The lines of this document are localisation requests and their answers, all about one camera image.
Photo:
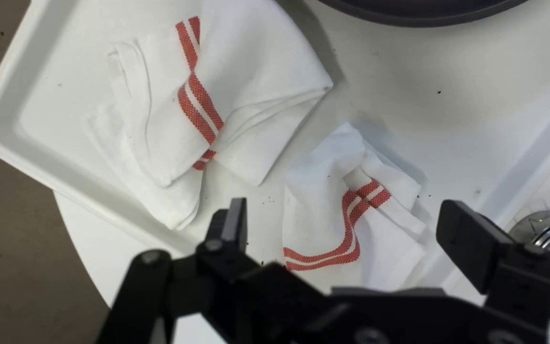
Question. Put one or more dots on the white plastic tray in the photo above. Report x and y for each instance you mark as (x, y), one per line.
(446, 126)

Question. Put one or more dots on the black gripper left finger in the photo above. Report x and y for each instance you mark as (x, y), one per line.
(229, 230)

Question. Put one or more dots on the black frying pan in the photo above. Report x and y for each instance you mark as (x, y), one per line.
(420, 10)

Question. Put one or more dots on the large folded white red-striped towel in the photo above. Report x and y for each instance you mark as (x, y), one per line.
(255, 63)

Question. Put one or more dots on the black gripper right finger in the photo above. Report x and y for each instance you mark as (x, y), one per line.
(471, 245)

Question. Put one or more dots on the small white red-striped towel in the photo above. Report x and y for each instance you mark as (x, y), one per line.
(318, 203)

